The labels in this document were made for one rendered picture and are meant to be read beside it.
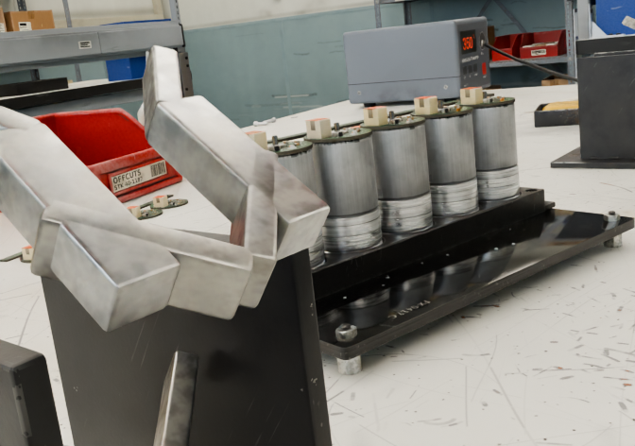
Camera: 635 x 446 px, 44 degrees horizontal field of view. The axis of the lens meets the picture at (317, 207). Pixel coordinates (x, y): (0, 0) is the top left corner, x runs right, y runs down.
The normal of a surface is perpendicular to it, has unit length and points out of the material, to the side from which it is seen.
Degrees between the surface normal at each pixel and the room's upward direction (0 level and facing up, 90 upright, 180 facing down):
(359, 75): 90
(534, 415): 0
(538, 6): 90
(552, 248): 0
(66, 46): 90
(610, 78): 90
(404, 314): 0
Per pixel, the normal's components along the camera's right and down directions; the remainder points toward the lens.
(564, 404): -0.11, -0.97
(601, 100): -0.59, 0.24
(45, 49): 0.84, 0.02
